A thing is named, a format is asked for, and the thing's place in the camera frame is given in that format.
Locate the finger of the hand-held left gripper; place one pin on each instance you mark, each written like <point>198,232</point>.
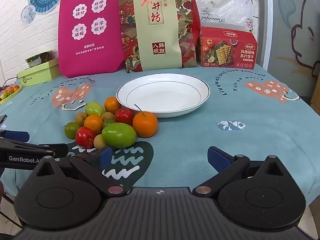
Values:
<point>57,148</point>
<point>17,135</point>

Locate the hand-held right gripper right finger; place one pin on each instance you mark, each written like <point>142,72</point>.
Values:
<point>220,158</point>

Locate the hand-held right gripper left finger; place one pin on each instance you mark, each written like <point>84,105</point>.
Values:
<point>106,157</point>

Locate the large green mango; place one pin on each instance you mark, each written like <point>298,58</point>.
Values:
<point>119,135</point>

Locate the red apple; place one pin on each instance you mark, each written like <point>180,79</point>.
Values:
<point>124,116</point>
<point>85,137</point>

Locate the orange with stem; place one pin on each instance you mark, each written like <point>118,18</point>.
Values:
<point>145,125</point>

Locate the white plate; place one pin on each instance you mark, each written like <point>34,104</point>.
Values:
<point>165,95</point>

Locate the small green plum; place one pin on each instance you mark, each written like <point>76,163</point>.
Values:
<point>72,130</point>
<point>108,123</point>

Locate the teal printed tablecloth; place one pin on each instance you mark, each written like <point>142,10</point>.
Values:
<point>190,135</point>

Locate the yellow tray of candies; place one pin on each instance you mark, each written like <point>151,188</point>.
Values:
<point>10,92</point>

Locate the light green box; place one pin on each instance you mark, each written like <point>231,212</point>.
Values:
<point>37,76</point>

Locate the green patterned bowl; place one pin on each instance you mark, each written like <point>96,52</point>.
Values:
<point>40,58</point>

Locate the pink tote bag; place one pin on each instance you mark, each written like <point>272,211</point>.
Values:
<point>110,55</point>

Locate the red cracker box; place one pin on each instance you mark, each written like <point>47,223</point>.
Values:
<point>225,52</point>

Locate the red and beige gift bag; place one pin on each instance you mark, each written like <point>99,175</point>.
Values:
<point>160,55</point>

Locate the cardboard box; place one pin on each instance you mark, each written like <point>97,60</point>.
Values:
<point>315,92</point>

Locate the small blue paper fan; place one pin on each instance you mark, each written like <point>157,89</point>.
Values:
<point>28,13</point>

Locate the white floral bag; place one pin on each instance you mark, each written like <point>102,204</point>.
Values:
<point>220,5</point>

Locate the cartoon wall sticker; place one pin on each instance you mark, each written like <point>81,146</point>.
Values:
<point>285,5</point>

